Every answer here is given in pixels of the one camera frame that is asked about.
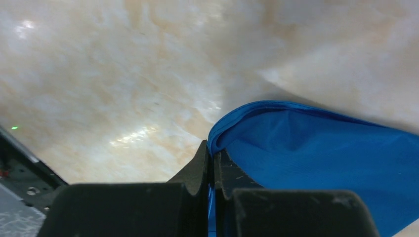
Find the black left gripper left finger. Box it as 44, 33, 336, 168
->
38, 141, 209, 237

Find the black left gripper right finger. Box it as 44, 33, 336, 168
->
214, 151, 379, 237

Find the blue cloth napkin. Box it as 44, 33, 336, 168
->
208, 100, 419, 237

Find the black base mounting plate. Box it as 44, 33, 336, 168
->
0, 127, 69, 214

